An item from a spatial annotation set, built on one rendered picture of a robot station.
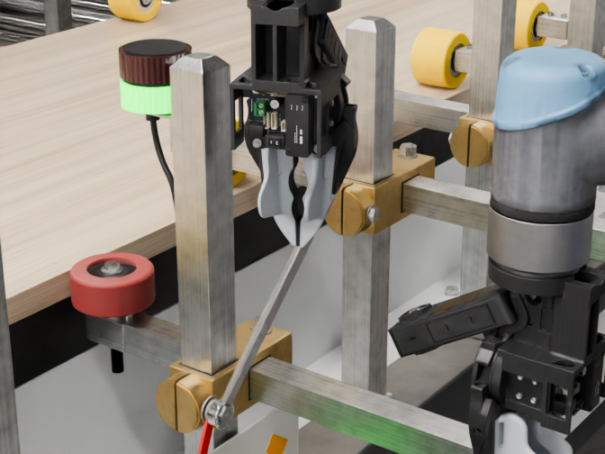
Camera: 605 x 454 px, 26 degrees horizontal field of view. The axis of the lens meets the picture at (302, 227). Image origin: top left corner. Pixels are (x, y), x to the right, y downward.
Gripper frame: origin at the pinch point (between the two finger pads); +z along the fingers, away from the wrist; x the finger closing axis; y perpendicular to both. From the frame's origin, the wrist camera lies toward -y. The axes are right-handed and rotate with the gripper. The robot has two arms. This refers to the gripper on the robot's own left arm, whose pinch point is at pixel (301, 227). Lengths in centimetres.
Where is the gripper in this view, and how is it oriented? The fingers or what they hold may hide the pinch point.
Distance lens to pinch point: 107.1
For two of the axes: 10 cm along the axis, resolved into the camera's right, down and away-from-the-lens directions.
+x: 9.6, 1.0, -2.5
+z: 0.0, 9.3, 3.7
